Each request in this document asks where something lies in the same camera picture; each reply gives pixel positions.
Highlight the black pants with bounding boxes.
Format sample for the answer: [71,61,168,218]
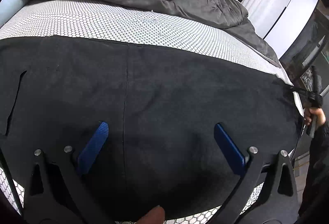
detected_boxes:
[0,34,305,221]

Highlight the person's right hand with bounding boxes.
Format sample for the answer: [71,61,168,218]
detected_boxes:
[304,107,326,127]

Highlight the person's left hand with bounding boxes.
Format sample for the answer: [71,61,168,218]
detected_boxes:
[136,206,165,224]

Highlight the white wardrobe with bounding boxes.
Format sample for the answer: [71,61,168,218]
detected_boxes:
[242,0,319,58]

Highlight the white honeycomb mattress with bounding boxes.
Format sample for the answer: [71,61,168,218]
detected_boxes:
[0,0,305,224]

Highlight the light blue pillow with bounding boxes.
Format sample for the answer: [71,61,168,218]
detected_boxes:
[0,0,27,27]

